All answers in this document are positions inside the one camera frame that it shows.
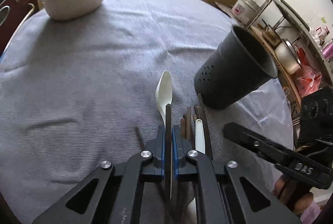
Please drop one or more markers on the white plastic spoon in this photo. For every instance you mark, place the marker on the white plastic spoon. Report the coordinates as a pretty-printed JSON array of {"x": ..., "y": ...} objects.
[{"x": 163, "y": 94}]

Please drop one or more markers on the white rice cooker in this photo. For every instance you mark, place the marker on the white rice cooker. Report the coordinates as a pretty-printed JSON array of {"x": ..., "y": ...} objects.
[{"x": 244, "y": 10}]

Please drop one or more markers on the black perforated utensil holder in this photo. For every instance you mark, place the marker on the black perforated utensil holder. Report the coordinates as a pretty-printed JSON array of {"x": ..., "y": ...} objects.
[{"x": 238, "y": 66}]

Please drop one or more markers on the dark chopstick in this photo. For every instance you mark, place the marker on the dark chopstick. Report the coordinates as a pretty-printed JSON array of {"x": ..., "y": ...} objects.
[{"x": 168, "y": 163}]

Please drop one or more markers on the grey tablecloth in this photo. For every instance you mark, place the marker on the grey tablecloth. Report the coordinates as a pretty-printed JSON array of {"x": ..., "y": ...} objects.
[{"x": 76, "y": 93}]

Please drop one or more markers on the metal shelf rack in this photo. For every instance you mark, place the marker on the metal shelf rack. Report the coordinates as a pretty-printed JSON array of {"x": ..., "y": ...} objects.
[{"x": 296, "y": 21}]

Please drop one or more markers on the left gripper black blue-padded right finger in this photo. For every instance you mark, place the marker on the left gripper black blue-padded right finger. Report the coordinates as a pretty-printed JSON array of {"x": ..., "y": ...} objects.
[{"x": 225, "y": 192}]

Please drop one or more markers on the red plastic bag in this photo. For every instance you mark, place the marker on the red plastic bag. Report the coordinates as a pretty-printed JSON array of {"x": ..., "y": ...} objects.
[{"x": 307, "y": 79}]

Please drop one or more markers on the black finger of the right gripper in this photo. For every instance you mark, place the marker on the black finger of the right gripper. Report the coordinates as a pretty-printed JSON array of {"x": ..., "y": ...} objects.
[{"x": 312, "y": 168}]

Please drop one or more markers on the dark red oven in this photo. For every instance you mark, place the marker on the dark red oven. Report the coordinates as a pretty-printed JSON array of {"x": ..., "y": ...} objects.
[{"x": 13, "y": 13}]

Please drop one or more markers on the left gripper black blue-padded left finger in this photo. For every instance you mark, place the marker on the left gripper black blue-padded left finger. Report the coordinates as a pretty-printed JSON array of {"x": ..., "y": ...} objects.
[{"x": 111, "y": 193}]

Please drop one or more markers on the steel pot with lid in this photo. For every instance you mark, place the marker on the steel pot with lid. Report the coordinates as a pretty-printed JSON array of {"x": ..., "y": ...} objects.
[{"x": 287, "y": 57}]

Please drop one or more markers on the person's hand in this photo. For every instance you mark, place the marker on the person's hand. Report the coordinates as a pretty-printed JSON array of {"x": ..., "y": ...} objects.
[{"x": 289, "y": 193}]

